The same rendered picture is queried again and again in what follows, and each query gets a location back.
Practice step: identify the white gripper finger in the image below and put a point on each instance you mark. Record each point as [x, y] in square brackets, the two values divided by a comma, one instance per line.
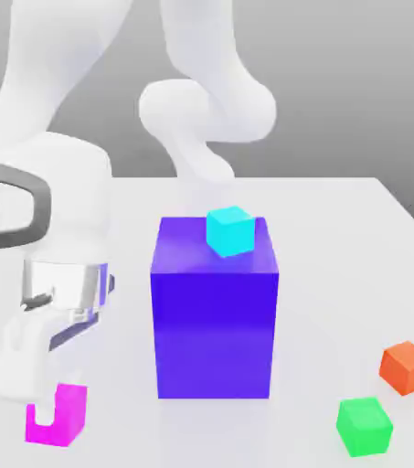
[45, 413]

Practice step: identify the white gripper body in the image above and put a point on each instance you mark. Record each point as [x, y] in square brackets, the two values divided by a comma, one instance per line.
[23, 358]

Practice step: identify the small orange cube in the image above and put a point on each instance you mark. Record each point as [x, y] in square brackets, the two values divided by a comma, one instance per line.
[405, 367]

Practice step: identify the small magenta cube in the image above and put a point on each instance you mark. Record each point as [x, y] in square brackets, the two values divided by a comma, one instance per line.
[71, 413]

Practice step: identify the small green cube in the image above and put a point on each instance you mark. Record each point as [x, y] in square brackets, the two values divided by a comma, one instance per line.
[363, 426]

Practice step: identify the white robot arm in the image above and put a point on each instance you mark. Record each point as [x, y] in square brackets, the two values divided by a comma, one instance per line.
[64, 175]

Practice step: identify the large purple box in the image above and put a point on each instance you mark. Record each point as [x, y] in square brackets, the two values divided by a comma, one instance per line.
[214, 329]

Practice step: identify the small cyan cube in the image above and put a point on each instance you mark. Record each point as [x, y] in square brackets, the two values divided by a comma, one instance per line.
[230, 232]

